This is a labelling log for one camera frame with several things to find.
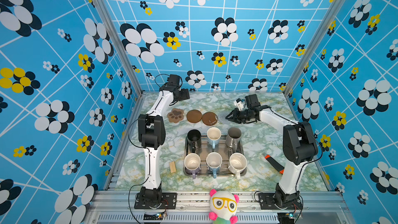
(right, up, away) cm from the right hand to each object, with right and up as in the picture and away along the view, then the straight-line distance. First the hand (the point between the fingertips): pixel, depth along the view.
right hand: (228, 118), depth 94 cm
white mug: (+4, -24, -9) cm, 26 cm away
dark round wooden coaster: (-21, 0, +11) cm, 24 cm away
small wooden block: (-32, -26, -11) cm, 42 cm away
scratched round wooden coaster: (-11, -1, +11) cm, 15 cm away
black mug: (-21, -13, -3) cm, 25 cm away
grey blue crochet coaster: (-3, -1, +11) cm, 11 cm away
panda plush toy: (-7, -36, -28) cm, 46 cm away
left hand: (-28, +15, +7) cm, 33 cm away
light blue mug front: (-9, -23, -10) cm, 26 cm away
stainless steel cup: (+2, -11, -7) cm, 13 cm away
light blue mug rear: (-9, -10, -3) cm, 14 cm away
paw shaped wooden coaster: (-34, +1, +11) cm, 36 cm away
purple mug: (-21, -24, -9) cm, 33 cm away
